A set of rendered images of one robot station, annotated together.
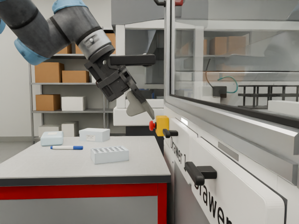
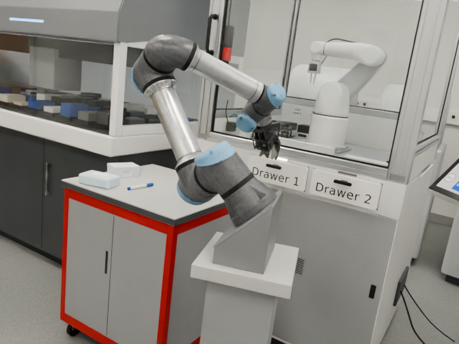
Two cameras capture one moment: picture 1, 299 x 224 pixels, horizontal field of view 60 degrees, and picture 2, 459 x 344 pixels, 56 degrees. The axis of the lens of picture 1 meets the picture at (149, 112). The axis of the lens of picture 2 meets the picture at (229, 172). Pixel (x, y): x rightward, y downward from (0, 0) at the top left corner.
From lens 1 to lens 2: 1.65 m
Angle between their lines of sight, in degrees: 56
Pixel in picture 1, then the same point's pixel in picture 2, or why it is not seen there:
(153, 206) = not seen: hidden behind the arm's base
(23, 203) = (191, 232)
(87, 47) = (267, 121)
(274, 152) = (377, 173)
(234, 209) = (361, 190)
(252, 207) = (373, 187)
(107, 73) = (266, 134)
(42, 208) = (199, 232)
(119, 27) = (123, 46)
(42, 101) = not seen: outside the picture
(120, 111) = (117, 140)
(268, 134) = (377, 169)
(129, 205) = not seen: hidden behind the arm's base
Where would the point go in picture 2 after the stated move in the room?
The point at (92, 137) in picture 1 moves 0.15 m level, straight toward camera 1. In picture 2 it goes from (130, 173) to (157, 179)
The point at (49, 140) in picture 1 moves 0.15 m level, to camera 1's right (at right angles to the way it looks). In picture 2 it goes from (113, 182) to (140, 177)
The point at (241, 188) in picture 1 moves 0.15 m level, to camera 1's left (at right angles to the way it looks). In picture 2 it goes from (367, 183) to (355, 189)
